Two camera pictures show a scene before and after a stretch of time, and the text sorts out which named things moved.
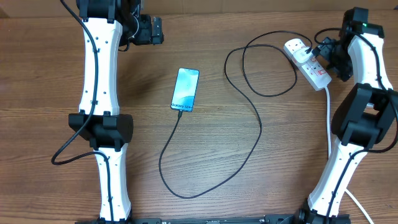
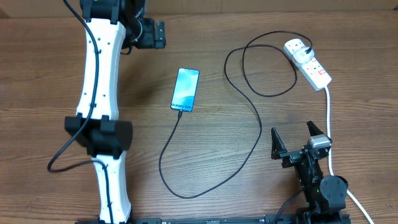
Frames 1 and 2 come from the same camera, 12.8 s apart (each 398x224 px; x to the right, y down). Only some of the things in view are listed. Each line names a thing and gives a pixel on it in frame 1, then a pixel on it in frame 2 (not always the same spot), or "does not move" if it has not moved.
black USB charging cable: (243, 72) does not move
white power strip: (313, 70) does not move
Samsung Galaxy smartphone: (184, 94) does not move
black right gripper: (346, 70) -> (291, 157)
